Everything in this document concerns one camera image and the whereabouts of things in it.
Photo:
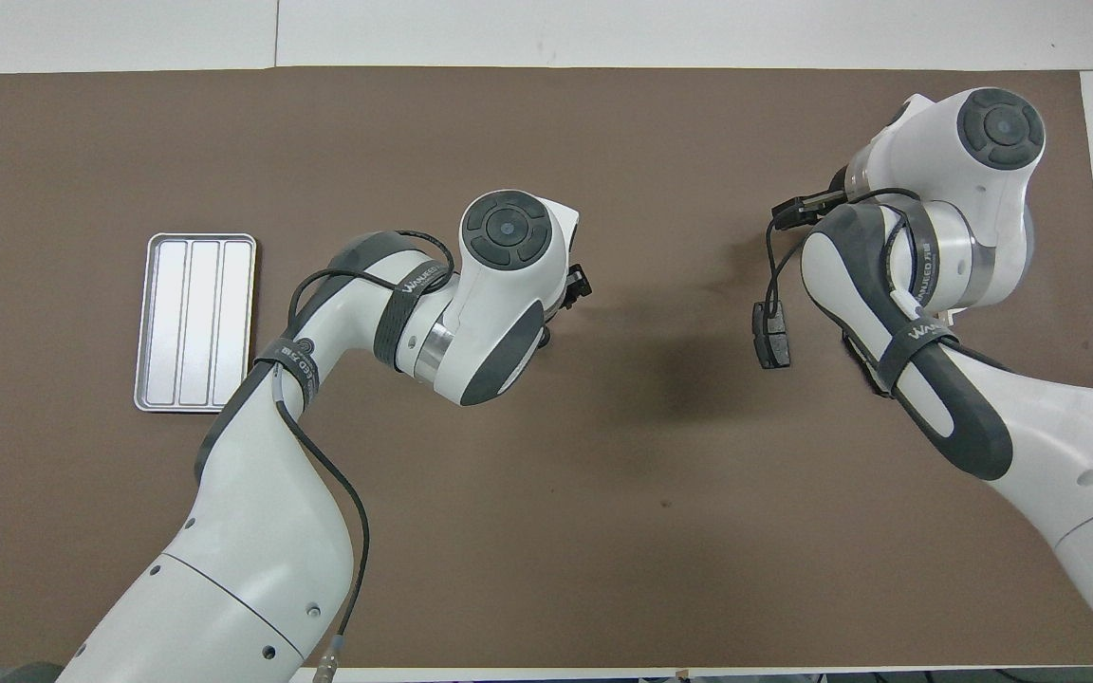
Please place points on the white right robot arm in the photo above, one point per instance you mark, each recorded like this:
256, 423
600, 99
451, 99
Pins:
1059, 427

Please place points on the elongated grey brake pad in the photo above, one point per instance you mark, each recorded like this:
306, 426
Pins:
858, 359

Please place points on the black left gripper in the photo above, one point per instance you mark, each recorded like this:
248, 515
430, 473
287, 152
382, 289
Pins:
578, 285

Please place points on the silver metal tray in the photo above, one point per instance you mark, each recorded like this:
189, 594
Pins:
195, 323

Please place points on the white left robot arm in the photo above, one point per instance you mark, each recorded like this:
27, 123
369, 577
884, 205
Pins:
252, 531

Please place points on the rectangular grey brake pad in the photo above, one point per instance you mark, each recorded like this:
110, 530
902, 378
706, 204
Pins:
774, 341

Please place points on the brown table mat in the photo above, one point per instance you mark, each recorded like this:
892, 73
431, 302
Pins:
603, 531

